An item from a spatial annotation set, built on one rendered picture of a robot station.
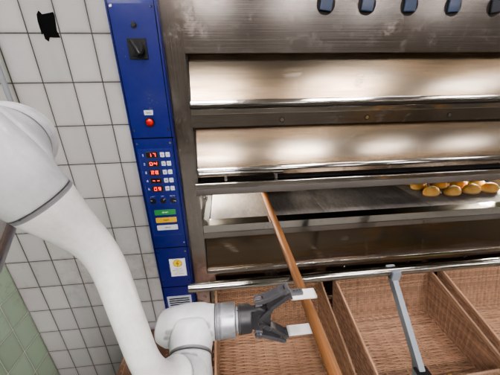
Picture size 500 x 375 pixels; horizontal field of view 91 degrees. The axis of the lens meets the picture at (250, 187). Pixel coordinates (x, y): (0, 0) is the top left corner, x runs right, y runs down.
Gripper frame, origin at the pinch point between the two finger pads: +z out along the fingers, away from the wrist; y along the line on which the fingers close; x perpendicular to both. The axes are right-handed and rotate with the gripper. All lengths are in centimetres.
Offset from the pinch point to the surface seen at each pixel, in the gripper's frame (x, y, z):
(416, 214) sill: -51, 2, 73
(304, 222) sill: -52, 3, 16
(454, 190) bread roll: -66, -3, 107
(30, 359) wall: -44, 66, -123
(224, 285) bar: -15.0, 2.1, -23.7
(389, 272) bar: -14.1, 2.4, 34.1
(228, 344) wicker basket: -36, 60, -24
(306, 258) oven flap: -50, 23, 18
